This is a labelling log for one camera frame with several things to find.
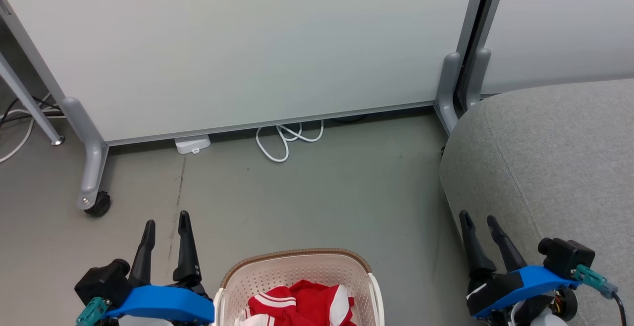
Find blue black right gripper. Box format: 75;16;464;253
459;210;581;326

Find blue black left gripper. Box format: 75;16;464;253
103;211;215;326

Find red and white garment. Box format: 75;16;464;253
234;279;358;326

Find grey fabric sofa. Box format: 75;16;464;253
439;78;634;326

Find white power adapter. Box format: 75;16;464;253
174;135;212;155

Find grey partition leg with caster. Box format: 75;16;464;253
61;97;111;217

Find beige perforated laundry basket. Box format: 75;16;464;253
213;248;385;326

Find grey partition foot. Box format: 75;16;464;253
466;48;492;111
434;52;464;136

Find grey metal table leg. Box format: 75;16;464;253
0;51;65;147

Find wide white partition panel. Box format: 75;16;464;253
0;0;480;146

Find narrow white partition panel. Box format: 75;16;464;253
466;0;634;111

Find black cable with teal plug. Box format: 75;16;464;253
76;297;110;326
574;265;630;326

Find looped white cable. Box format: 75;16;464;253
255;119;325;163

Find long white floor cable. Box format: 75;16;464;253
0;93;66;164

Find thin black floor cable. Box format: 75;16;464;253
0;97;66;129

